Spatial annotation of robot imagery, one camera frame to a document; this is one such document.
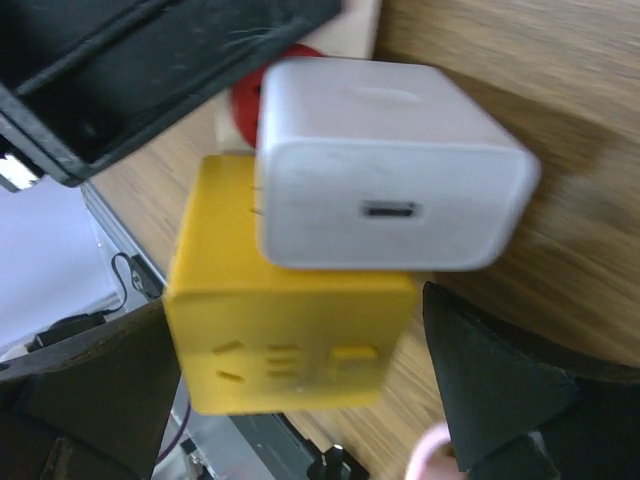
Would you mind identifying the yellow cube socket adapter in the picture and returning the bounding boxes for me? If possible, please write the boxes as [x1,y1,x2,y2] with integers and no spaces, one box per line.
[163,155,417,415]

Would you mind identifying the beige power strip red sockets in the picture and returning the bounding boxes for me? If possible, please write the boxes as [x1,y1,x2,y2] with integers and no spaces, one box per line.
[215,1,381,154]

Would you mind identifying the white USB charger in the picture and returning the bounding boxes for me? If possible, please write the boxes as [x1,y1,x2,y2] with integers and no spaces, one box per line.
[255,60,541,272]

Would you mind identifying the pink power cable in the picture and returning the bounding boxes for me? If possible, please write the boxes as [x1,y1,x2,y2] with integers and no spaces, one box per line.
[404,422,461,480]

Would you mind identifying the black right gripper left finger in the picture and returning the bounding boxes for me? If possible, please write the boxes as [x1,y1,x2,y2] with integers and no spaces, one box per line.
[1,300,180,479]

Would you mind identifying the aluminium left rail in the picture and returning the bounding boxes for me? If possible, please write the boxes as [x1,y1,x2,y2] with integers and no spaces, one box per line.
[80,183,165,302]

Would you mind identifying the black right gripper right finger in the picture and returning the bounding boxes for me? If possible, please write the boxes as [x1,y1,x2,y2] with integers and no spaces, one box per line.
[422,282,639,479]

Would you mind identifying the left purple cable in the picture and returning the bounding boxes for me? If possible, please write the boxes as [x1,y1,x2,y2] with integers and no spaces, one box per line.
[157,394,194,466]

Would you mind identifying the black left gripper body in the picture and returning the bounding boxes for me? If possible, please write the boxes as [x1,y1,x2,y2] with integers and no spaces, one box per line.
[1,0,342,188]

